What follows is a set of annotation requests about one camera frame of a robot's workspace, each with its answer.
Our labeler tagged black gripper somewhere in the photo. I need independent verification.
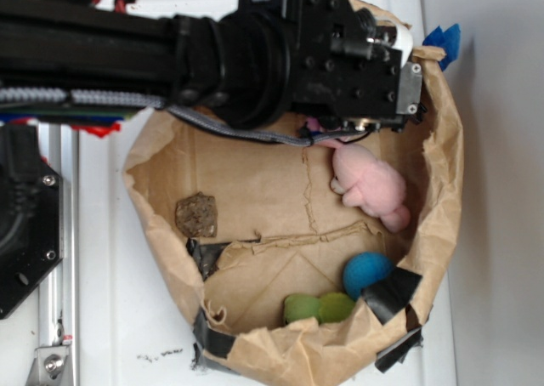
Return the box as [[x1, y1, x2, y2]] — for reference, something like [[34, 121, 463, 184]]
[[236, 0, 418, 132]]

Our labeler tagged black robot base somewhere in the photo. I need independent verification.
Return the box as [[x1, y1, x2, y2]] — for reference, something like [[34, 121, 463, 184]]
[[1, 123, 60, 320]]

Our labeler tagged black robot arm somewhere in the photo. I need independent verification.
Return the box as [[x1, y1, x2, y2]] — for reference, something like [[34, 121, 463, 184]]
[[1, 0, 422, 133]]

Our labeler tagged blue tape piece right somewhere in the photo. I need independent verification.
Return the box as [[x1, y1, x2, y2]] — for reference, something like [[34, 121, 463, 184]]
[[422, 23, 461, 71]]

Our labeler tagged pink plush bunny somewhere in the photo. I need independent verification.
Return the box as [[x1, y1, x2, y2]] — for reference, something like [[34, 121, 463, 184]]
[[306, 119, 411, 233]]

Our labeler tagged brown paper bag container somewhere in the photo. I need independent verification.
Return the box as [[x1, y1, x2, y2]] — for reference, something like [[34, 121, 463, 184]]
[[123, 46, 464, 385]]

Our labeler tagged blue felt ball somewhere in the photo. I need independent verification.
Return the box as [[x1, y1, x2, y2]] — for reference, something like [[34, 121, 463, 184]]
[[343, 252, 394, 301]]

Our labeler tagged brown rock-like lump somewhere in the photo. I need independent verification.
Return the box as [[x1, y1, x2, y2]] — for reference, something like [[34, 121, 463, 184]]
[[175, 192, 218, 238]]

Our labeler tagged green plush toy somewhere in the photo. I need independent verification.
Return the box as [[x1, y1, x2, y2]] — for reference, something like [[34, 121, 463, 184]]
[[283, 292, 355, 324]]

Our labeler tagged aluminium extrusion rail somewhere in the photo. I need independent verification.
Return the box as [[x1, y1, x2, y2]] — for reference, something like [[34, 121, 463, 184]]
[[37, 121, 81, 361]]

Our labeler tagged grey braided cable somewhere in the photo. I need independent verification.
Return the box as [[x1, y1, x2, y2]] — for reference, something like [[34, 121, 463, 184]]
[[0, 86, 375, 146]]

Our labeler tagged metal corner bracket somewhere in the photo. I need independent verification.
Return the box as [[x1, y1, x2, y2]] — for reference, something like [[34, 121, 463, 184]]
[[25, 345, 73, 386]]

